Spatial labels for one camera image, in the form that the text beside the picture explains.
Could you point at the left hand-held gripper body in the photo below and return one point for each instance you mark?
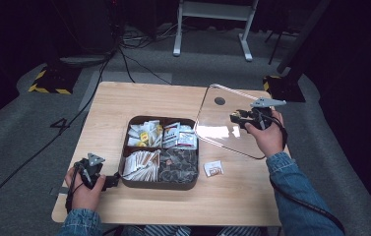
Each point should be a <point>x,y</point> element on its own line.
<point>91,172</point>

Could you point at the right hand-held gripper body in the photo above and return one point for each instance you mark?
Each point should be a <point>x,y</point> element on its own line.
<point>260,118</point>

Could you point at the transparent box lid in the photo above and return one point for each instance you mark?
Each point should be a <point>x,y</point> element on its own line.
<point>219,134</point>

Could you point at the brown compartment box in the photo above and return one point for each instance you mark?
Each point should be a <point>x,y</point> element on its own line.
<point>160,185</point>

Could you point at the white brown sachet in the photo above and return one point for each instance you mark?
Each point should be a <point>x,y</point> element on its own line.
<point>213,168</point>

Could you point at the person's right hand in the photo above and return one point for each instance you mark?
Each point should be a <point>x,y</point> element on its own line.
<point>270,137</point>

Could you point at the person's left hand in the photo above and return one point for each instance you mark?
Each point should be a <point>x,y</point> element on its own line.
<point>86,196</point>

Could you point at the grey table grommet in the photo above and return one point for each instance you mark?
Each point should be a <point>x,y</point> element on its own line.
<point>219,101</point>

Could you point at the stack of white brown sachets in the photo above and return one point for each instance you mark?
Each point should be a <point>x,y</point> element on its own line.
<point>140,165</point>

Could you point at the grey tape strip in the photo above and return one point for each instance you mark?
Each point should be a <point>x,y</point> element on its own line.
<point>60,191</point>

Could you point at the black yellow striped stand base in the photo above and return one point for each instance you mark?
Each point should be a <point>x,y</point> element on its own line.
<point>53,82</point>
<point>288,90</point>

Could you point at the pile of white yellow packets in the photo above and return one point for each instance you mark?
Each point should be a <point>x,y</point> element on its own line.
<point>144,134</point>

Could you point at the pile of dark packets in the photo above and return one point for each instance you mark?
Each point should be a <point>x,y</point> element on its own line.
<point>178,167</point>

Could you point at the pile of white red packets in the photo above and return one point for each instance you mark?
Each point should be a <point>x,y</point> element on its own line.
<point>181,136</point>

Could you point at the person's striped trousers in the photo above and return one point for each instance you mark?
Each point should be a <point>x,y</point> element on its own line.
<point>160,231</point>

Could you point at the dark slanted stand pole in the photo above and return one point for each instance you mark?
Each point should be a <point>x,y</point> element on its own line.
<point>301,36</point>

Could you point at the white metal table frame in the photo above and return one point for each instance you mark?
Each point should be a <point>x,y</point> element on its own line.
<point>212,11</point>

